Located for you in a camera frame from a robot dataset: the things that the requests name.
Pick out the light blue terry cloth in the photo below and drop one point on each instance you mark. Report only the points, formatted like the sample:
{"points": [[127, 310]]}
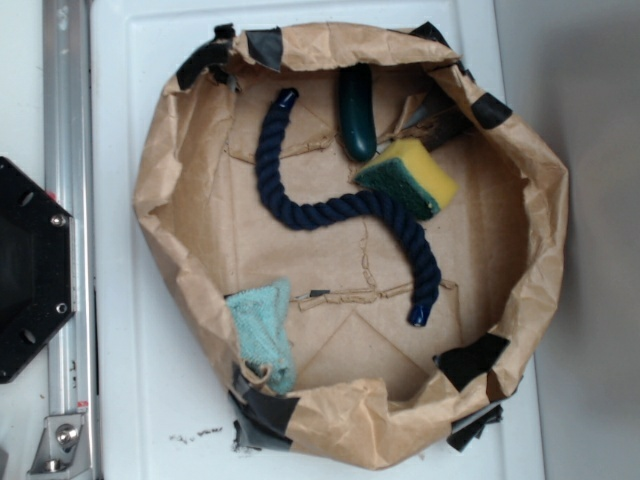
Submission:
{"points": [[259, 316]]}

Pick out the brown paper bag tray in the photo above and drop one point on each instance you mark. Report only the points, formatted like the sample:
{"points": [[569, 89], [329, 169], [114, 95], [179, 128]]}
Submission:
{"points": [[403, 331]]}

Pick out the yellow and green sponge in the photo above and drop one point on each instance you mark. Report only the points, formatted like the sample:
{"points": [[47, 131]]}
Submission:
{"points": [[408, 173]]}

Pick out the dark green toy cucumber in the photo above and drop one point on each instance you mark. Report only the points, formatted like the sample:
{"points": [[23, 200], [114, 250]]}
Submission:
{"points": [[356, 112]]}

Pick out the aluminium extrusion rail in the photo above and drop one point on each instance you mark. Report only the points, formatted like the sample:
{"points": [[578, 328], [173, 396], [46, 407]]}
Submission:
{"points": [[72, 357]]}

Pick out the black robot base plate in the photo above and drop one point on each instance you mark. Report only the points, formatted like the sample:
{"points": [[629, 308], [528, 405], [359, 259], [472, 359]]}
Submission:
{"points": [[36, 269]]}

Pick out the metal corner bracket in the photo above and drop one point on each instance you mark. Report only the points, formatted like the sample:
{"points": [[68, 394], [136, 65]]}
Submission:
{"points": [[62, 449]]}

